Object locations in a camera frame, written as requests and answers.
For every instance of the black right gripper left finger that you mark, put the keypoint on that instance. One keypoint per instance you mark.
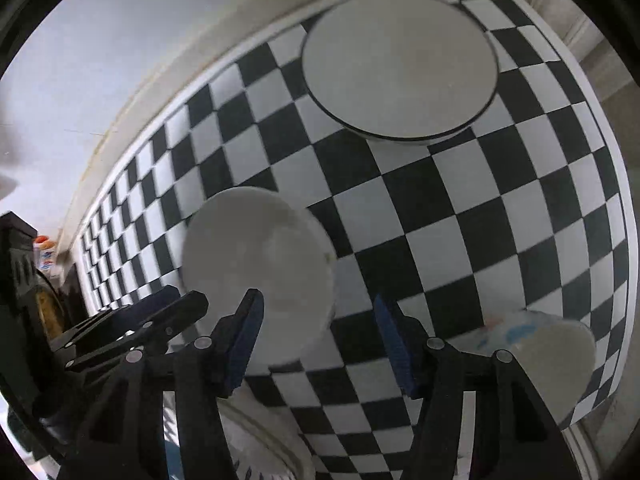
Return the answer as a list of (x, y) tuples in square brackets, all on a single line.
[(234, 339)]

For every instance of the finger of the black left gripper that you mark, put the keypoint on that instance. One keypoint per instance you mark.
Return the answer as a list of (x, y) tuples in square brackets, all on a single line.
[(155, 332), (130, 317)]

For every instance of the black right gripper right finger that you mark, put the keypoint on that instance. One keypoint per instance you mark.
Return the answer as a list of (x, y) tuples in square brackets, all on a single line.
[(404, 340)]

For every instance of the white small bowl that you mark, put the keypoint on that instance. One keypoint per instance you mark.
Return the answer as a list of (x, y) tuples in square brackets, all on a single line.
[(246, 238)]

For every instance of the white bowl colourful pattern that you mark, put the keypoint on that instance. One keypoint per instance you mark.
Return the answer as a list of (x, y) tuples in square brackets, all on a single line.
[(557, 354)]

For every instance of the white bowl black rim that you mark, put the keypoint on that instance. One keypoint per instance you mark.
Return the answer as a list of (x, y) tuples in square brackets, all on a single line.
[(400, 70)]

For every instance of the black white checkered mat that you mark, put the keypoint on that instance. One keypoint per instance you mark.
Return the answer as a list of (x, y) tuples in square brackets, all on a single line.
[(527, 208)]

